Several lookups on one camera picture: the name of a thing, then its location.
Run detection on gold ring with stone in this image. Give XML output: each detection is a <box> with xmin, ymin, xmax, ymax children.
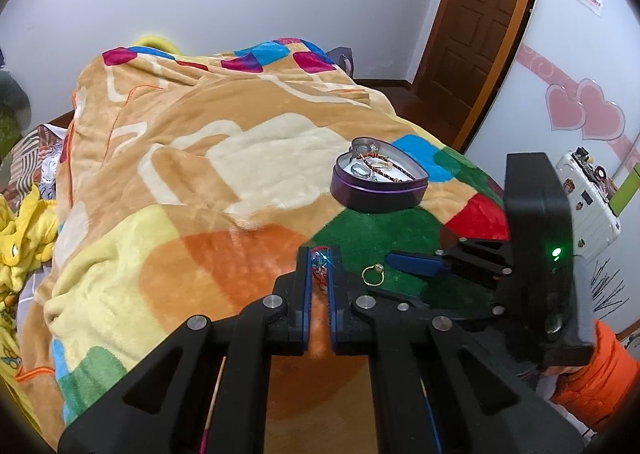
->
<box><xmin>361</xmin><ymin>262</ymin><xmax>386</xmax><ymax>287</ymax></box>

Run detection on purple heart-shaped tin box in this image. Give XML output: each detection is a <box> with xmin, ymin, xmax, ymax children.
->
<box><xmin>330</xmin><ymin>137</ymin><xmax>430</xmax><ymax>214</ymax></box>

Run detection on green thermos bottle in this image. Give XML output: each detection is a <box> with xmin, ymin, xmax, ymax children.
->
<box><xmin>610</xmin><ymin>163</ymin><xmax>640</xmax><ymax>217</ymax></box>

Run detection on colourful beaded charm jewelry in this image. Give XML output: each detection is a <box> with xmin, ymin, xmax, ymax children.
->
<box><xmin>310</xmin><ymin>245</ymin><xmax>329</xmax><ymax>294</ymax></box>

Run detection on pile of clothes and boxes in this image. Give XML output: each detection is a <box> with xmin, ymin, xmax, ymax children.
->
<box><xmin>0</xmin><ymin>57</ymin><xmax>30</xmax><ymax>159</ymax></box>

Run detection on orange jacket sleeve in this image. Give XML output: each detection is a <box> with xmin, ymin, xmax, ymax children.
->
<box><xmin>550</xmin><ymin>320</ymin><xmax>639</xmax><ymax>432</ymax></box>

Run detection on brown wooden door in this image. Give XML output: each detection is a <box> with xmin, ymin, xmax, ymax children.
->
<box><xmin>412</xmin><ymin>0</ymin><xmax>530</xmax><ymax>150</ymax></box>

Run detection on white wardrobe door pink hearts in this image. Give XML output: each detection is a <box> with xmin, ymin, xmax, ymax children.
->
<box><xmin>464</xmin><ymin>0</ymin><xmax>640</xmax><ymax>335</ymax></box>

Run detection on grey purple bag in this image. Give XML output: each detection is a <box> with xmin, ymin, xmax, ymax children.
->
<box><xmin>326</xmin><ymin>46</ymin><xmax>355</xmax><ymax>78</ymax></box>

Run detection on striped brown cloth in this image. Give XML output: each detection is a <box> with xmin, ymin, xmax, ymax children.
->
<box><xmin>1</xmin><ymin>124</ymin><xmax>66</xmax><ymax>213</ymax></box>

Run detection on colourful plush patchwork blanket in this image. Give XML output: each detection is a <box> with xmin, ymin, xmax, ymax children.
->
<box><xmin>20</xmin><ymin>38</ymin><xmax>508</xmax><ymax>445</ymax></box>

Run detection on yellow cartoon bedsheet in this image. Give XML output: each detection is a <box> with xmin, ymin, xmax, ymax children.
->
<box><xmin>1</xmin><ymin>185</ymin><xmax>58</xmax><ymax>427</ymax></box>

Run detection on red gold braided bracelet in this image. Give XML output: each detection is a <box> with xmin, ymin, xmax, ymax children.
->
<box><xmin>359</xmin><ymin>152</ymin><xmax>418</xmax><ymax>183</ymax></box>

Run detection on yellow pillow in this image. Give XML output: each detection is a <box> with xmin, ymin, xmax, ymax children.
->
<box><xmin>134</xmin><ymin>35</ymin><xmax>181</xmax><ymax>55</ymax></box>

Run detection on white suitcase with stickers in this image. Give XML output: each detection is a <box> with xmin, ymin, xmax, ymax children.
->
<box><xmin>555</xmin><ymin>147</ymin><xmax>620</xmax><ymax>261</ymax></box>

